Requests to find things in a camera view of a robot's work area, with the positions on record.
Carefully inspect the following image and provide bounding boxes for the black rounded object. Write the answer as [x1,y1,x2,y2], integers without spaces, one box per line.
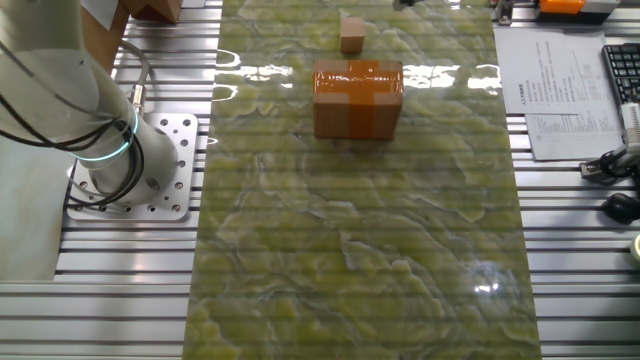
[601,192,640,225]

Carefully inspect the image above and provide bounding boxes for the green marble pattern mat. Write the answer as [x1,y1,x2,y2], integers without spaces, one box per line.
[182,0,544,360]

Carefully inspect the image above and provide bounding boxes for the cardboard box with orange tape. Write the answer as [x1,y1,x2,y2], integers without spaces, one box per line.
[313,59,404,141]

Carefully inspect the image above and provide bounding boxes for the small wooden cube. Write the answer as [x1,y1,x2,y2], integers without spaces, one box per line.
[339,16,367,55]

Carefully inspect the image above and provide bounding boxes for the printed white paper sheet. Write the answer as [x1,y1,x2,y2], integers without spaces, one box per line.
[493,27,609,117]
[524,34,624,162]

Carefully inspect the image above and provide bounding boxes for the large brown cardboard sheet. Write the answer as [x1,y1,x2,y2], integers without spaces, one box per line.
[79,0,132,75]

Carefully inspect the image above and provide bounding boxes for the orange and black device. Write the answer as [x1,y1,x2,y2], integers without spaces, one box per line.
[536,0,622,24]

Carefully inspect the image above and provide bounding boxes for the silver ribbed metal block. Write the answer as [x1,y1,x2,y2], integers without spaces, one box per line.
[619,102,640,147]

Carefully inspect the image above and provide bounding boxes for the black computer keyboard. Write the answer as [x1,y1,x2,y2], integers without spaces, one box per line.
[601,43,640,109]

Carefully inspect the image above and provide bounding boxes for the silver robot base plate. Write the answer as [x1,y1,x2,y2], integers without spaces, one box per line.
[66,112,200,223]

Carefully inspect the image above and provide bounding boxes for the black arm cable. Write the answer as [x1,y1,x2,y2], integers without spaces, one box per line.
[0,42,147,210]

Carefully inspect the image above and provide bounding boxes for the grey braided base cable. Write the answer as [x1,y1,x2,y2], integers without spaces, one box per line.
[118,39,152,117]

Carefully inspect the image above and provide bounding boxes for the small metal bracket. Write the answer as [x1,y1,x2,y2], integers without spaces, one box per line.
[492,0,517,27]

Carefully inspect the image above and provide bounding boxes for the black and silver clamp mount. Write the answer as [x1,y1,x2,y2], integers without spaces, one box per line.
[579,144,640,183]

